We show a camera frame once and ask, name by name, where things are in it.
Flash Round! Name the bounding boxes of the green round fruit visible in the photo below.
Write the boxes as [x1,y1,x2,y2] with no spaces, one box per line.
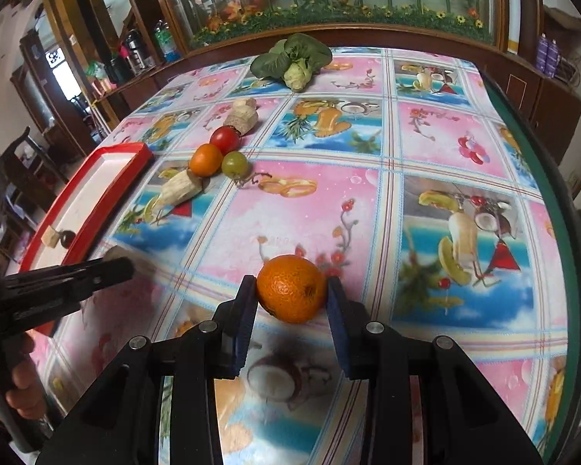
[221,151,251,179]

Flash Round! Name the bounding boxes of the person's left hand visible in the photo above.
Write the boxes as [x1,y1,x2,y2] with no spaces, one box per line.
[5,333,47,421]

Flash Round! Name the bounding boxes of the dark purple fruit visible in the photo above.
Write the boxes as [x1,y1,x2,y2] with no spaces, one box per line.
[58,230,76,249]

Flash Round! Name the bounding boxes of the green bok choy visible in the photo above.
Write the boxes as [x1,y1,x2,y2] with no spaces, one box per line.
[249,33,332,93]

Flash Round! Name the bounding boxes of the small beige cube piece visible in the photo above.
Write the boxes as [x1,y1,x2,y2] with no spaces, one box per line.
[41,226,60,249]

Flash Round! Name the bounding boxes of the red tomato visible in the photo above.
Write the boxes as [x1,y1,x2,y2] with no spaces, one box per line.
[210,125,241,155]

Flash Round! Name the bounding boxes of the beige root piece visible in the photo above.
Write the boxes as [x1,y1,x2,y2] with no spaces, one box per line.
[152,169,203,212]

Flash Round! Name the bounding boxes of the colourful fruit print tablecloth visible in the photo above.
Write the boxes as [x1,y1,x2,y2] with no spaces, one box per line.
[33,47,569,453]

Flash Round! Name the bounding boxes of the large orange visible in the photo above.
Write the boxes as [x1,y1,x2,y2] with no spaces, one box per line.
[256,255,327,324]

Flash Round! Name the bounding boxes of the beige yam chunk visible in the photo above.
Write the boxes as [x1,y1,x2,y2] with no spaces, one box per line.
[224,98,258,136]

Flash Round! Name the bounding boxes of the red rimmed white tray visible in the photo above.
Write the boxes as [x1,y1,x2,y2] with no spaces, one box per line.
[18,141,154,337]

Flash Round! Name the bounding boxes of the small orange tangerine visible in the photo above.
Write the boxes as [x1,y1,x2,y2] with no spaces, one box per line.
[189,143,223,177]

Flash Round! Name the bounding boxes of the wooden display cabinet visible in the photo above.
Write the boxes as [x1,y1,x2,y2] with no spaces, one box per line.
[41,0,581,161]

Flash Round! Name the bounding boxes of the dark wooden chair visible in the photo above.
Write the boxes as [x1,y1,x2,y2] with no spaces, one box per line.
[1,126,69,231]

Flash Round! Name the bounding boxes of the purple bottles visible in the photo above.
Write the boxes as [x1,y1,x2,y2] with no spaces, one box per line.
[535,34,560,78]

